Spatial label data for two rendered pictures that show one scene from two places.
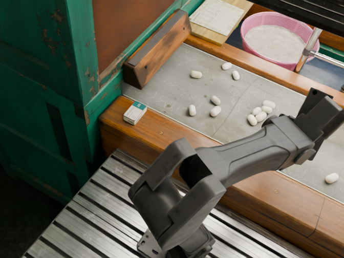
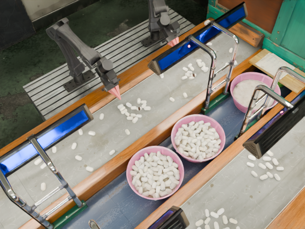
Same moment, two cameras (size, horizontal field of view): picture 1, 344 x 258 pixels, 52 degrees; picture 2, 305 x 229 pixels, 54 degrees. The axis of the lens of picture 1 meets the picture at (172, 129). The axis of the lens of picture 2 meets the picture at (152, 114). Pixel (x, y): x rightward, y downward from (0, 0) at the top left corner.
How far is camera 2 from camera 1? 1.89 m
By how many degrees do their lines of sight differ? 62
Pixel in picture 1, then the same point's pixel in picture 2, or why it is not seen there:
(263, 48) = (250, 86)
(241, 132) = (194, 57)
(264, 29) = not seen: hidden behind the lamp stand
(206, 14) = (275, 60)
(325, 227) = (144, 61)
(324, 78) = (228, 120)
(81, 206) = (182, 20)
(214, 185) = not seen: outside the picture
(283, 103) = (206, 77)
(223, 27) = (262, 64)
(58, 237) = (173, 15)
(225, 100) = not seen: hidden behind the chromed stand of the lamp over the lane
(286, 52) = (245, 95)
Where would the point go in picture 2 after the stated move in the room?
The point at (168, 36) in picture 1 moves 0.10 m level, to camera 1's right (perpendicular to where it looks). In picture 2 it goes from (243, 29) to (238, 39)
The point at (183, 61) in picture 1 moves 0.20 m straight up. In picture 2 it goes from (242, 49) to (249, 22)
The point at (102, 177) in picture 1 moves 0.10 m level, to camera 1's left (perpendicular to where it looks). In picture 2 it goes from (191, 26) to (196, 17)
